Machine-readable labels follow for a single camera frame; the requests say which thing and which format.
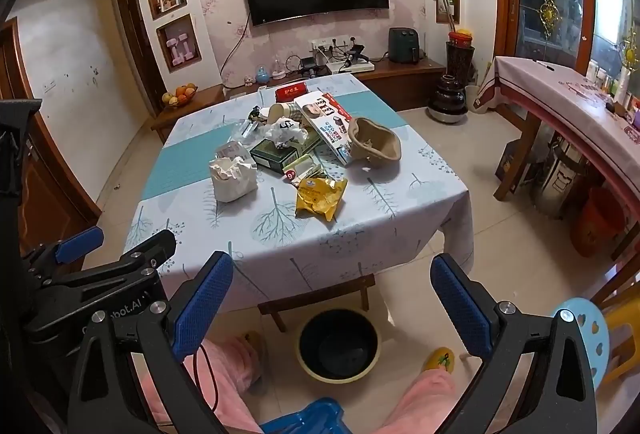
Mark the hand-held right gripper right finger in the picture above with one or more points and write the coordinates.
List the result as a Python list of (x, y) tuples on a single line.
[(462, 309)]

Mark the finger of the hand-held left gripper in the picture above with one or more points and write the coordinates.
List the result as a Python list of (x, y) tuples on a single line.
[(150, 251), (80, 244)]

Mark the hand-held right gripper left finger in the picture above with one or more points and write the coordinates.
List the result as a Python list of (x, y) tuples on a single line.
[(202, 309)]

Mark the white paper bag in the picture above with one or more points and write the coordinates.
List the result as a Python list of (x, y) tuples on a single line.
[(232, 184)]

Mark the clear plastic packet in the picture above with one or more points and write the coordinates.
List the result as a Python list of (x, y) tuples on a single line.
[(231, 148)]

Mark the yellow rimmed waste bin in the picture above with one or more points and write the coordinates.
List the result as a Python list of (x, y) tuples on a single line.
[(337, 349)]

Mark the clear plastic wrapper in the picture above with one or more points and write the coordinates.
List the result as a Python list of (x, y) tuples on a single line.
[(246, 127)]

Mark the dark green box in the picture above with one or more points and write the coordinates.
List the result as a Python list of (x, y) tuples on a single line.
[(277, 154)]

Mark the yellow snack packet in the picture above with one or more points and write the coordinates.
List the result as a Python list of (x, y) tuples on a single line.
[(320, 200)]

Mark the small white red-label packet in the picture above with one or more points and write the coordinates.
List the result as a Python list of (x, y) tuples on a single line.
[(300, 169)]

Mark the small dark wrapper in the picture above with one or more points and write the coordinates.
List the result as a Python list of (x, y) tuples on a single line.
[(257, 113)]

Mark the white tissue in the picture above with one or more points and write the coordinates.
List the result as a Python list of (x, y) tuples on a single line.
[(286, 132)]

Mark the beige paper container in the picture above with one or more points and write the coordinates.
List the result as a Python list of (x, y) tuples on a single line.
[(375, 141)]

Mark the beige paper cup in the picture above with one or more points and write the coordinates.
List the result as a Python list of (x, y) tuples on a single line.
[(277, 111)]

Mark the long white printed box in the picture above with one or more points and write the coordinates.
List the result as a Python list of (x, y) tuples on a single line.
[(325, 118)]

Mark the yellow knitted slipper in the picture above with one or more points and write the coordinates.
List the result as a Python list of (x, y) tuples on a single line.
[(252, 340), (441, 359)]

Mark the brown wooden door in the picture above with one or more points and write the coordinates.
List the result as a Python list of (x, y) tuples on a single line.
[(50, 194)]

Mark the person's left leg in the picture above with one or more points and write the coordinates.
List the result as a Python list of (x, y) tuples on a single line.
[(235, 364)]

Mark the person's leg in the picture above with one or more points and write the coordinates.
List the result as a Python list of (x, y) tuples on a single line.
[(235, 364), (425, 399)]

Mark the person's right leg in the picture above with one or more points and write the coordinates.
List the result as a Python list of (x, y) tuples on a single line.
[(425, 399)]

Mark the light blue plastic stool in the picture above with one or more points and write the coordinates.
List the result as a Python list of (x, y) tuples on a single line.
[(592, 339)]

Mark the dark cardboard box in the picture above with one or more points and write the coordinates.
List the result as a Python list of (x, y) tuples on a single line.
[(512, 161)]

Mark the fruit bowl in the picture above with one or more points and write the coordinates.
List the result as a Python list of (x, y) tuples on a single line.
[(180, 96)]

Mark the orange bucket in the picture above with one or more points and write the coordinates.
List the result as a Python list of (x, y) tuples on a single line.
[(597, 224)]

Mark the steel pot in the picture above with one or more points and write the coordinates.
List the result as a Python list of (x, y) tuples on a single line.
[(560, 179)]

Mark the orange plastic stool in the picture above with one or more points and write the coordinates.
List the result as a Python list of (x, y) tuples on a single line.
[(622, 344)]

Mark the pink dumbbell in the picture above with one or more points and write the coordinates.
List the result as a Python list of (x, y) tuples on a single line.
[(173, 52), (185, 46)]

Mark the dark round jar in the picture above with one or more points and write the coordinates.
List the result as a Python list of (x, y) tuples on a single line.
[(447, 101)]

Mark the small blue toy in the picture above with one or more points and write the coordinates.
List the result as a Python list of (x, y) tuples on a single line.
[(261, 74)]

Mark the small white container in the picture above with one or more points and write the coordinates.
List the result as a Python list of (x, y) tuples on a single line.
[(472, 98)]

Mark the dark wooden door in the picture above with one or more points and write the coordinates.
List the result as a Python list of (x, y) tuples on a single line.
[(137, 38)]

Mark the pink side table cloth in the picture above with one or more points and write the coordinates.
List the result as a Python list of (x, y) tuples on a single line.
[(550, 93)]

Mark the wooden television cabinet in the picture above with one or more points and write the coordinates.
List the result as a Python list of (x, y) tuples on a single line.
[(415, 73)]

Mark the black marker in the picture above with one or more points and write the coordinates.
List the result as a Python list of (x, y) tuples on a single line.
[(546, 65)]

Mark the white set-top box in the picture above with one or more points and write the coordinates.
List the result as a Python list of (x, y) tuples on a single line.
[(352, 67)]

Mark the dark green air fryer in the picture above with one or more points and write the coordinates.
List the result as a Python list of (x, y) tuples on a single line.
[(404, 46)]

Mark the red lidded container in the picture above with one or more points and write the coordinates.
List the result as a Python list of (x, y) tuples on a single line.
[(460, 37)]

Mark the row of small bottles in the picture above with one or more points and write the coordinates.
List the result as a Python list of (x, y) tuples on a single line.
[(615, 83)]

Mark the gold hanging ornament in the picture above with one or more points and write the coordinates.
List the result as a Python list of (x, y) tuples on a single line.
[(548, 13)]

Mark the wooden table frame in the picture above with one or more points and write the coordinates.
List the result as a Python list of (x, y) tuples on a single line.
[(310, 300)]

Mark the white wall power sockets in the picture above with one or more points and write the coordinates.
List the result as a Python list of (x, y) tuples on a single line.
[(330, 43)]

